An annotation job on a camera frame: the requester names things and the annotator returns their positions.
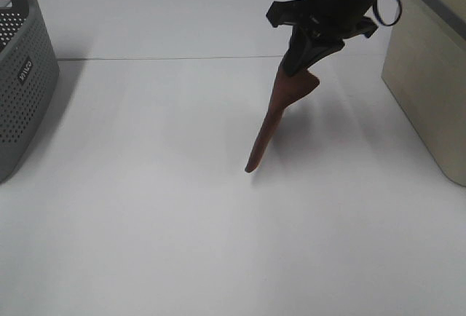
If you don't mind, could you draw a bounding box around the grey perforated plastic basket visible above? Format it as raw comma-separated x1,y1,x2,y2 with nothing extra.
1,0,60,182

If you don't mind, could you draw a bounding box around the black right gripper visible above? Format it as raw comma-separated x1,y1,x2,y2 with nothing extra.
266,0,378,76

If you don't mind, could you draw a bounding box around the brown towel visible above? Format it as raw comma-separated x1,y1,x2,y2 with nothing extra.
245,65,320,173

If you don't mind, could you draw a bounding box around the beige plastic storage bin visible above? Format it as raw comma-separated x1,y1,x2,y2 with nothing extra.
382,0,465,186

